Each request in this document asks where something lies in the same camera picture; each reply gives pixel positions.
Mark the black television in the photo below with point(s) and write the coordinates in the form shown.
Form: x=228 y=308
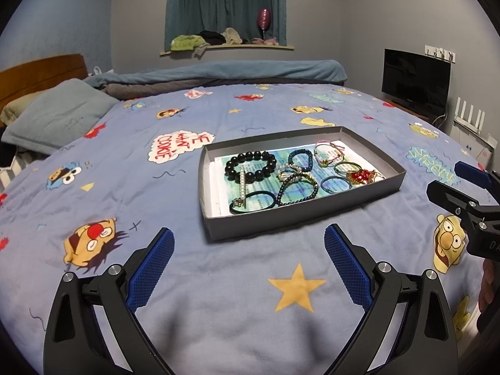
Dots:
x=414 y=78

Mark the printed paper sheet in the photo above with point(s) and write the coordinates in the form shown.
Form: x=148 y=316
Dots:
x=216 y=191

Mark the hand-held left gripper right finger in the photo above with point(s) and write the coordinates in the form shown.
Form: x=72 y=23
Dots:
x=347 y=273

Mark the grey cardboard box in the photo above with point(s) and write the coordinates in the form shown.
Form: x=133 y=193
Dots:
x=293 y=218

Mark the teal curtain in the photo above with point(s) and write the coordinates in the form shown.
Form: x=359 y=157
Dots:
x=218 y=0

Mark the grey cloth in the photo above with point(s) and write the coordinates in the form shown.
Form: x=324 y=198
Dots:
x=200 y=50

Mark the striped pillow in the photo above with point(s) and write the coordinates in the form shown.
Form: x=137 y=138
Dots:
x=15 y=172

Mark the cartoon printed bed sheet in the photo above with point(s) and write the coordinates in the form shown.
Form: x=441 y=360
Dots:
x=117 y=164

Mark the white box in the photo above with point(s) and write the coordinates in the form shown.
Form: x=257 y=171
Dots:
x=474 y=142

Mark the wooden television stand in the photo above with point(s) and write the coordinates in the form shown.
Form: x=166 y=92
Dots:
x=406 y=109

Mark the blue folded blanket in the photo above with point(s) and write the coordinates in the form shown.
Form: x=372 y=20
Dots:
x=234 y=71

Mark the person's right hand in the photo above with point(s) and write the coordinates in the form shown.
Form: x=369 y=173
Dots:
x=490 y=285

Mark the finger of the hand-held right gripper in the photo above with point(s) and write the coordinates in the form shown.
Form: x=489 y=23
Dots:
x=470 y=172
x=445 y=193

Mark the window sill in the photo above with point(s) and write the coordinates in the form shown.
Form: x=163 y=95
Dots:
x=242 y=49

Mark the black cloth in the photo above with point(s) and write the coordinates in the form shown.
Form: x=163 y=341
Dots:
x=211 y=38

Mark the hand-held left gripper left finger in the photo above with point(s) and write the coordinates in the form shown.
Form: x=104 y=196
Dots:
x=150 y=273

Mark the grey-blue pillow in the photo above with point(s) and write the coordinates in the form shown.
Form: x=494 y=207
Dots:
x=58 y=113

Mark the wooden headboard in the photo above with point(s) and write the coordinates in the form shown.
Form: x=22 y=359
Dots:
x=39 y=70

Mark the green cloth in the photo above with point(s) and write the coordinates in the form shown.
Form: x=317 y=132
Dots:
x=187 y=43

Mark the white router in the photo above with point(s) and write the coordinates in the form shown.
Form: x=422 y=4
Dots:
x=468 y=123

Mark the yellowish pillow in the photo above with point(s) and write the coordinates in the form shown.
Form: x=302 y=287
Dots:
x=15 y=107

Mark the grey blanket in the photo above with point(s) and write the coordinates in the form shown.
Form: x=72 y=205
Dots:
x=136 y=89

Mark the pink trinkets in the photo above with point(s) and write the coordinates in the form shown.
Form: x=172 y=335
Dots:
x=265 y=41

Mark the beige cloth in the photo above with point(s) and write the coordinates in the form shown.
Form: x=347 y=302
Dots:
x=232 y=36

